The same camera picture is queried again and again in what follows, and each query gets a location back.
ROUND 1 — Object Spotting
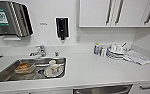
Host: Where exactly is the bowl with orange food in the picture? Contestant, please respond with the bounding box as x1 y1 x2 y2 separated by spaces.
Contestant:
14 61 37 75

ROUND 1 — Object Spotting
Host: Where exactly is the stainless steel sink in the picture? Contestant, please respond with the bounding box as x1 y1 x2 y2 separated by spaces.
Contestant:
0 56 68 84

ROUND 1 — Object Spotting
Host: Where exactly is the stainless steel dishwasher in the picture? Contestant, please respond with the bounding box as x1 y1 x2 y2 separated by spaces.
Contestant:
72 84 134 94

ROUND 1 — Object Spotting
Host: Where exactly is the white narrow three-drawer unit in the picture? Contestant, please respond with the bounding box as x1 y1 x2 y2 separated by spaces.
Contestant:
130 83 150 94

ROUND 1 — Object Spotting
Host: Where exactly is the small white bottle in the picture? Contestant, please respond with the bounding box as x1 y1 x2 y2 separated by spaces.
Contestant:
100 45 107 58

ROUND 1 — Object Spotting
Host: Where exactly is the black wall soap dispenser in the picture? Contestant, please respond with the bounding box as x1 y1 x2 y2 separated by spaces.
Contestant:
55 17 70 41

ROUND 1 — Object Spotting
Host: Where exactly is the white mug with print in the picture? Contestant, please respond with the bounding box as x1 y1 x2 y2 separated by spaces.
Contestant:
44 59 64 79

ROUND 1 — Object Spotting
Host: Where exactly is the white three-door wall cabinet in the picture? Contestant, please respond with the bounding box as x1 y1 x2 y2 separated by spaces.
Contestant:
78 0 150 29

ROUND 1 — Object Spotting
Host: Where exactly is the chrome sink faucet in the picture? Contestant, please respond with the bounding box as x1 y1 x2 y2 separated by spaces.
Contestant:
29 44 47 59

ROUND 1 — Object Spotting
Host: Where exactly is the grey paper towel dispenser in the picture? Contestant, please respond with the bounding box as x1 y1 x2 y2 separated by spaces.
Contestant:
0 0 35 39

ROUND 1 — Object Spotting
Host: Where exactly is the small chrome counter knob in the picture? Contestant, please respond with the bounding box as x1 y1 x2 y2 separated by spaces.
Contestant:
54 50 60 58

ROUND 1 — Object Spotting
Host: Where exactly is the small white wall label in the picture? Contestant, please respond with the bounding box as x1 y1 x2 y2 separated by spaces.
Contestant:
39 21 48 27

